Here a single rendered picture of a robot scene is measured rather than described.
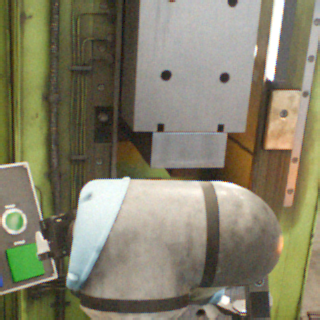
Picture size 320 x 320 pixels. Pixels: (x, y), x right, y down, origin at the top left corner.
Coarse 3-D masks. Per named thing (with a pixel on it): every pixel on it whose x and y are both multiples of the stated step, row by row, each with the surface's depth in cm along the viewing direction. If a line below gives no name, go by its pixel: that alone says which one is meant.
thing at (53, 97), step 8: (56, 0) 140; (56, 8) 141; (56, 16) 141; (56, 24) 142; (56, 32) 143; (56, 40) 144; (56, 48) 144; (56, 56) 145; (56, 64) 146; (56, 72) 146; (56, 80) 147; (56, 88) 148; (48, 96) 149; (56, 96) 148; (64, 96) 151; (56, 104) 149; (56, 112) 150; (56, 120) 151; (56, 128) 152; (56, 136) 153; (56, 144) 153; (56, 152) 154; (56, 160) 155; (56, 168) 156; (48, 176) 158; (56, 176) 156; (64, 176) 159; (56, 184) 157; (56, 192) 158; (56, 200) 159; (56, 208) 160; (64, 264) 168; (64, 272) 168; (64, 280) 169; (64, 296) 171; (56, 304) 173; (64, 304) 172; (64, 312) 174
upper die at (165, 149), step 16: (128, 128) 174; (144, 144) 156; (160, 144) 149; (176, 144) 150; (192, 144) 151; (208, 144) 153; (224, 144) 154; (160, 160) 150; (176, 160) 152; (192, 160) 153; (208, 160) 154
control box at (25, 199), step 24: (0, 168) 133; (24, 168) 137; (0, 192) 132; (24, 192) 136; (0, 216) 131; (24, 216) 135; (0, 240) 130; (24, 240) 134; (0, 264) 129; (48, 264) 136; (0, 288) 129
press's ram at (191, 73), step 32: (128, 0) 145; (160, 0) 136; (192, 0) 138; (224, 0) 140; (256, 0) 142; (128, 32) 147; (160, 32) 138; (192, 32) 141; (224, 32) 143; (256, 32) 145; (128, 64) 148; (160, 64) 141; (192, 64) 143; (224, 64) 146; (128, 96) 149; (160, 96) 144; (192, 96) 147; (224, 96) 149; (160, 128) 151; (192, 128) 150; (224, 128) 152
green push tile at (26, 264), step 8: (16, 248) 132; (24, 248) 133; (32, 248) 134; (8, 256) 130; (16, 256) 131; (24, 256) 132; (32, 256) 134; (8, 264) 131; (16, 264) 131; (24, 264) 132; (32, 264) 133; (40, 264) 134; (16, 272) 131; (24, 272) 132; (32, 272) 133; (40, 272) 134; (16, 280) 130
